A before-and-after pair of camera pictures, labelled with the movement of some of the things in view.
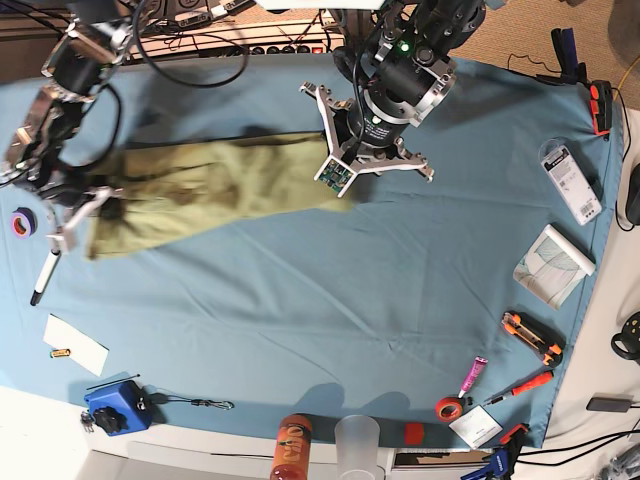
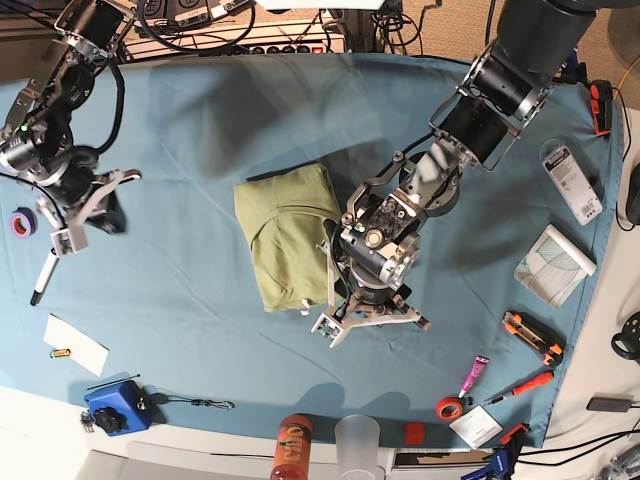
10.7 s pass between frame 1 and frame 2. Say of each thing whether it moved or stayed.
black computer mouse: stayed
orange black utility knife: stayed
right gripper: moved
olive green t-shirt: moved
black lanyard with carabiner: stayed
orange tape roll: stayed
